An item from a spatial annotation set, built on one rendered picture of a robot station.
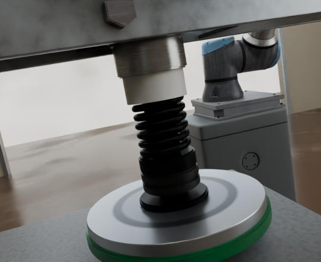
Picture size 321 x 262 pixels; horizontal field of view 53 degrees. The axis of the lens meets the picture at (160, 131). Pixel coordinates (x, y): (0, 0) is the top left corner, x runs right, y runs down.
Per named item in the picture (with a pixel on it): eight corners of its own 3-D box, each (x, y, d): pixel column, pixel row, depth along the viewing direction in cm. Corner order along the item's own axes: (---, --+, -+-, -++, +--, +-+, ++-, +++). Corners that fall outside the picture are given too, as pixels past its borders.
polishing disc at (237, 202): (229, 167, 51) (228, 159, 51) (307, 225, 30) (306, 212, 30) (94, 195, 49) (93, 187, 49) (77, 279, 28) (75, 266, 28)
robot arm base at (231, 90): (196, 100, 158) (194, 80, 156) (231, 94, 162) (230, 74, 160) (212, 103, 140) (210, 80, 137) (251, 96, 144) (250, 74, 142)
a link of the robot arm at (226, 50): (199, 79, 155) (195, 41, 151) (232, 74, 158) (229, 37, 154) (211, 80, 140) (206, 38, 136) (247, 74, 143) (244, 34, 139)
